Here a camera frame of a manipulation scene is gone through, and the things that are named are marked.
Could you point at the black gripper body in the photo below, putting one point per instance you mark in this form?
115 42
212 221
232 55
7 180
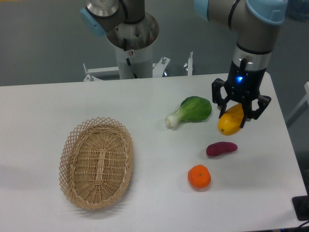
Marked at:
243 85

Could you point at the blue water jug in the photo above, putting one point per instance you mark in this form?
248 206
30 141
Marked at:
298 10

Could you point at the purple sweet potato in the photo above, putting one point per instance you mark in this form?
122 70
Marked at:
220 148

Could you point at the woven wicker basket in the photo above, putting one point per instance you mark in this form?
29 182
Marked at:
96 164

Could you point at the green bok choy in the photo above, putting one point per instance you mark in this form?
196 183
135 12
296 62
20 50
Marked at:
192 109

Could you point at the white frame at right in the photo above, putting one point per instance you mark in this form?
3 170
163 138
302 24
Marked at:
299 109

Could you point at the yellow orange mango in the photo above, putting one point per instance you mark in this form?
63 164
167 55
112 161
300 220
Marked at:
231 120

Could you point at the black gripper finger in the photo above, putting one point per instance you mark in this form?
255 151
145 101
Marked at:
248 113
217 97

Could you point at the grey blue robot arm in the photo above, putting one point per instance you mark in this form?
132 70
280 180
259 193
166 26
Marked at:
132 32

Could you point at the black device at edge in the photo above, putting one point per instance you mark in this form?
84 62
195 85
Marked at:
301 207

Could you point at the orange tangerine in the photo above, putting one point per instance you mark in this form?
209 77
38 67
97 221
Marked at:
199 176

